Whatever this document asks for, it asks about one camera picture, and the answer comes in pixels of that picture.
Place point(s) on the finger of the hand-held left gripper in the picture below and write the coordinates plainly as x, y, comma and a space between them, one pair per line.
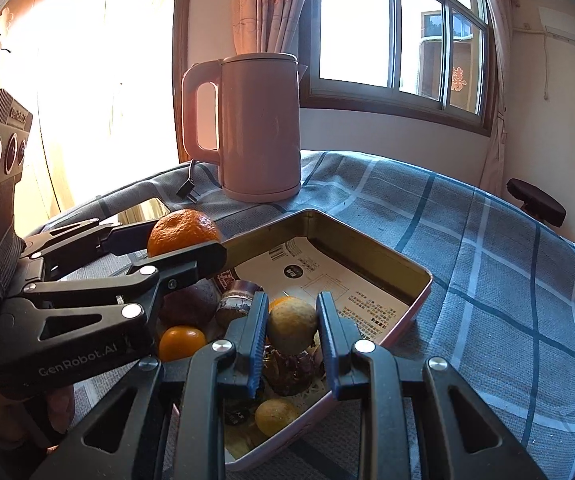
127, 237
192, 262

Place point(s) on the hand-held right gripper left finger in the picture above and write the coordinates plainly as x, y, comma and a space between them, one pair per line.
256, 355

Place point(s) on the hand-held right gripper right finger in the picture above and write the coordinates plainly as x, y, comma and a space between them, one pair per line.
328, 355

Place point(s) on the large tangerine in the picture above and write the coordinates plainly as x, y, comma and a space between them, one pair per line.
185, 232

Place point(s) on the dark water chestnut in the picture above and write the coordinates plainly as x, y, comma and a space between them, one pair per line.
287, 372

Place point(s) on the purple passion fruit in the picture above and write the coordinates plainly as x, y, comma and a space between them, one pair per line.
190, 307

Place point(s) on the small brown longan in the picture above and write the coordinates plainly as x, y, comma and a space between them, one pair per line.
292, 327

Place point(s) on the large brown longan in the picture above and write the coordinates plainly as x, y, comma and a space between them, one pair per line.
275, 416

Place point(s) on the pink metal tin box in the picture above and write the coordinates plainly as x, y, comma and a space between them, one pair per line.
347, 232

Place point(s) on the person's left hand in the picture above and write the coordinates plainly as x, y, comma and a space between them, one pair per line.
57, 405

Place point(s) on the black smartphone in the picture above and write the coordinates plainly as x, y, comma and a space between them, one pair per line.
145, 210

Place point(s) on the printed paper leaflet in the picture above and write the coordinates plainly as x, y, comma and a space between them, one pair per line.
317, 270

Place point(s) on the pink electric kettle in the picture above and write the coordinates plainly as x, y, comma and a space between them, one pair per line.
262, 130

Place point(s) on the blue checked tablecloth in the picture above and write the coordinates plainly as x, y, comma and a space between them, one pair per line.
492, 285

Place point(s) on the dark round stool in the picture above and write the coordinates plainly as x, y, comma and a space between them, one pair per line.
537, 200

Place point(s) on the pink patterned curtain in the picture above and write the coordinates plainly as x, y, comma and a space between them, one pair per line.
267, 5

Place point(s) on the pale tied curtain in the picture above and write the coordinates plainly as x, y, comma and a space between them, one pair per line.
497, 135

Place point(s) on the sliding glass window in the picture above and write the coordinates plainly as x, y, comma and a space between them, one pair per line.
352, 20

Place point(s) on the red paper cut decoration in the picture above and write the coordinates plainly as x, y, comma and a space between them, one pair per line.
458, 79

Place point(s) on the white air conditioner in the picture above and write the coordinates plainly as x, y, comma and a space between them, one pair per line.
567, 27

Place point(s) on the wooden balcony door frame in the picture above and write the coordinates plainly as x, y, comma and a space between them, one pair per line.
181, 35

